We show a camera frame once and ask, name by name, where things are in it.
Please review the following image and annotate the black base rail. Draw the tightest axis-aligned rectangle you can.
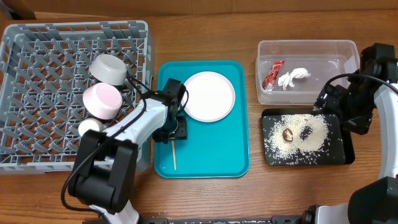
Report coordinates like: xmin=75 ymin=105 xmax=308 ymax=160
xmin=138 ymin=214 xmax=315 ymax=224

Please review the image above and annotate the red snack wrapper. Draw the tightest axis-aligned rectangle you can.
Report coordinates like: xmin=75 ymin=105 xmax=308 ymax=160
xmin=262 ymin=60 xmax=285 ymax=91

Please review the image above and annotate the wooden chopstick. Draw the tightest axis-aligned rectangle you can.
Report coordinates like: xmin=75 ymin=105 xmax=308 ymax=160
xmin=171 ymin=141 xmax=177 ymax=170

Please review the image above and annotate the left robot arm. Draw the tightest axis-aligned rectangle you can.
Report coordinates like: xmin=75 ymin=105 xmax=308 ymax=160
xmin=61 ymin=78 xmax=189 ymax=223

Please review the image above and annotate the clear plastic bin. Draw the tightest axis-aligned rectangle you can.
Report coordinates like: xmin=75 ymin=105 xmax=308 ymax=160
xmin=256 ymin=40 xmax=360 ymax=105

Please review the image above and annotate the white tissue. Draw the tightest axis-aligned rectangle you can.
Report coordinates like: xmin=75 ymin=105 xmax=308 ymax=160
xmin=277 ymin=68 xmax=311 ymax=91

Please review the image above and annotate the black tray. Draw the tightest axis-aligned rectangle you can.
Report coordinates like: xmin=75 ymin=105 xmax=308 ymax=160
xmin=261 ymin=107 xmax=356 ymax=167

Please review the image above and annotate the large white plate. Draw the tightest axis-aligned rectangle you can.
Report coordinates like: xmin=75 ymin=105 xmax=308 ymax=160
xmin=182 ymin=71 xmax=236 ymax=123

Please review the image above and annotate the brown food piece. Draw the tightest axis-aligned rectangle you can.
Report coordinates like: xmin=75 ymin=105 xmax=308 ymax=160
xmin=282 ymin=128 xmax=294 ymax=142

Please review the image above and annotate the teal plastic tray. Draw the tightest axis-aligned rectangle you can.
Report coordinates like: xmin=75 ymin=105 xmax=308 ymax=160
xmin=154 ymin=60 xmax=250 ymax=179

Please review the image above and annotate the grey bowl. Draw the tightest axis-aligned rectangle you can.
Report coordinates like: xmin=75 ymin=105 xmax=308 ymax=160
xmin=89 ymin=54 xmax=127 ymax=86

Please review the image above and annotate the white cup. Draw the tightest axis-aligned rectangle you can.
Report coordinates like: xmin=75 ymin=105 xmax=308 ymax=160
xmin=78 ymin=118 xmax=104 ymax=137

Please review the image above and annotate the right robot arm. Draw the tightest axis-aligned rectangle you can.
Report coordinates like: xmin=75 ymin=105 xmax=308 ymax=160
xmin=300 ymin=43 xmax=397 ymax=224

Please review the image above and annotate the grey dish rack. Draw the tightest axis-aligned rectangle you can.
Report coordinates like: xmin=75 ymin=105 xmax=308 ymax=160
xmin=1 ymin=21 xmax=154 ymax=175

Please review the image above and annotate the white rice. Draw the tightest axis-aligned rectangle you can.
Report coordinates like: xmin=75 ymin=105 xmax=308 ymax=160
xmin=263 ymin=113 xmax=343 ymax=165

